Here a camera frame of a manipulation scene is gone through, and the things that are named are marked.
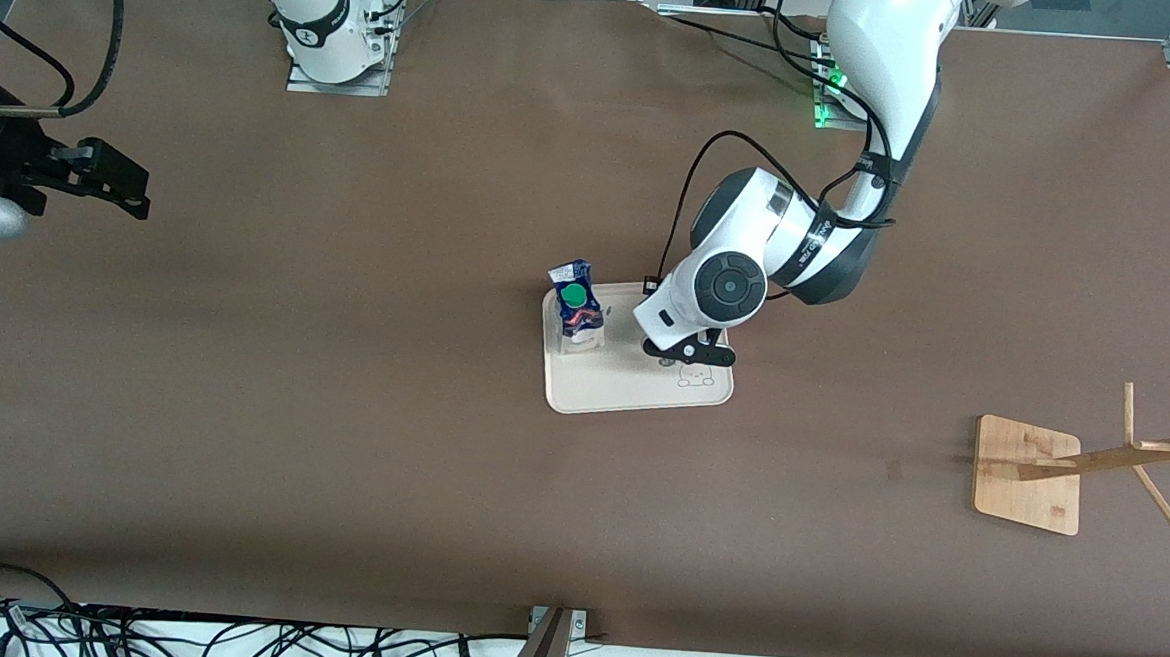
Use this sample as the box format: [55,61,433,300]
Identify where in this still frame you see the blue white milk carton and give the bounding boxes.
[544,258,612,358]

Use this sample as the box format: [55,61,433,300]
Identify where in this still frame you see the beige rabbit print tray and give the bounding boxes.
[537,276,739,423]

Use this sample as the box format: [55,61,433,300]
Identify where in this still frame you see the brown table cover sheet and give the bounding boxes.
[0,0,1170,657]

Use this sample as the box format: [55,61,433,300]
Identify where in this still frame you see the wooden mug rack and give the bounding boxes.
[971,374,1170,541]

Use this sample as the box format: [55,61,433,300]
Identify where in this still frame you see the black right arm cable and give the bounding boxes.
[0,0,126,125]

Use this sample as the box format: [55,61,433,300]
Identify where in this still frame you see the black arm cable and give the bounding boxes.
[641,126,902,308]
[0,0,126,125]

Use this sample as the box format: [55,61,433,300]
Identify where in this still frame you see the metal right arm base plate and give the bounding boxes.
[286,0,399,98]

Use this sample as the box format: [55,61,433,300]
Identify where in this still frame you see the tangled black floor cables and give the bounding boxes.
[0,563,532,657]

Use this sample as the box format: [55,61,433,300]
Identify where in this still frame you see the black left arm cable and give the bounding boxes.
[641,126,902,308]

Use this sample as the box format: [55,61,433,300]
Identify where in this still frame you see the black base power cable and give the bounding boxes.
[647,0,878,119]

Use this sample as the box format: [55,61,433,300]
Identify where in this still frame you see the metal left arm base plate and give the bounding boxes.
[808,35,867,133]

